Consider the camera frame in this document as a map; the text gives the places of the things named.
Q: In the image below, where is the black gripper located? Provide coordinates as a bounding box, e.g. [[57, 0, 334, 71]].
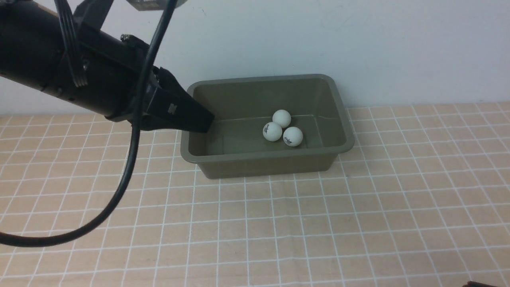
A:
[[72, 34, 215, 133]]

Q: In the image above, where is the black camera cable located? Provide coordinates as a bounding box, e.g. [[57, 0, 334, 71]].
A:
[[0, 0, 178, 248]]

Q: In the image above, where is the olive green plastic bin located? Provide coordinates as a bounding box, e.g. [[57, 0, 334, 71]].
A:
[[180, 74, 355, 179]]

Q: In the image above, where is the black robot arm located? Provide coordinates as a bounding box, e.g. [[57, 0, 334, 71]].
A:
[[1, 0, 215, 133]]

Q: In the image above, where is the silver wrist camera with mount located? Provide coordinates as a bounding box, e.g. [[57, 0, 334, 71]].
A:
[[126, 0, 187, 11]]

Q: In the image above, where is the white table-tennis ball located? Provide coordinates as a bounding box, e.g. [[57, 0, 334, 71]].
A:
[[273, 109, 292, 129], [282, 127, 304, 147], [263, 122, 283, 142]]

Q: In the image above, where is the checkered peach tablecloth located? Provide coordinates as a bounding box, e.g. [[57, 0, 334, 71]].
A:
[[0, 102, 510, 287]]

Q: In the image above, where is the black looped flat strap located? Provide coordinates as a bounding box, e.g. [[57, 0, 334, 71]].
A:
[[54, 0, 89, 87]]

